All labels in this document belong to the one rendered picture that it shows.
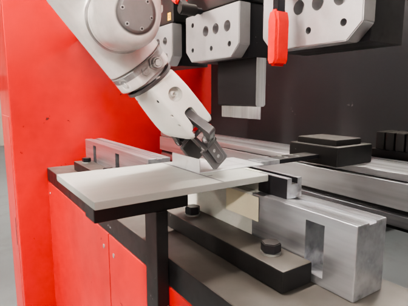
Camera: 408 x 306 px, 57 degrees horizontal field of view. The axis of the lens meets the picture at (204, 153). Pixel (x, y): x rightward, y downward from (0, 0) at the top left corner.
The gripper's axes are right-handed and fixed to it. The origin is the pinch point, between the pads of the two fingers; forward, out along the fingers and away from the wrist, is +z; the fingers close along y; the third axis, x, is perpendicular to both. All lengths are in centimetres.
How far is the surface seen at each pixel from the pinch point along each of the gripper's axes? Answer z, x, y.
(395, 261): 212, -93, 75
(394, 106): 31, -47, 0
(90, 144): 8, 2, 73
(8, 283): 69, 77, 190
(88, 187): -11.1, 16.9, -3.1
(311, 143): 16.3, -19.2, -1.1
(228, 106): -1.7, -9.6, 1.6
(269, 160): 8.9, -7.6, -3.5
